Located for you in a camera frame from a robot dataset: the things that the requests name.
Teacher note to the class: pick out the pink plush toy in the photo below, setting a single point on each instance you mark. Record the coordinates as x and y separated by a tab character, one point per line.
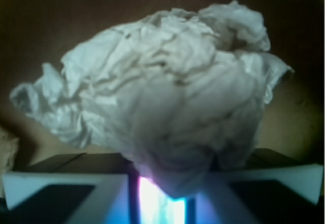
8	151

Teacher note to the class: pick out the white paper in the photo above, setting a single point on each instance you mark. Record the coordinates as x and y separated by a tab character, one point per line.
172	92

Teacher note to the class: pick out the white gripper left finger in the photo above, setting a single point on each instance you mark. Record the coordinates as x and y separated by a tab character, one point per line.
73	188

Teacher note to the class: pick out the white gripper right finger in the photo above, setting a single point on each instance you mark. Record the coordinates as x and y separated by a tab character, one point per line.
270	188

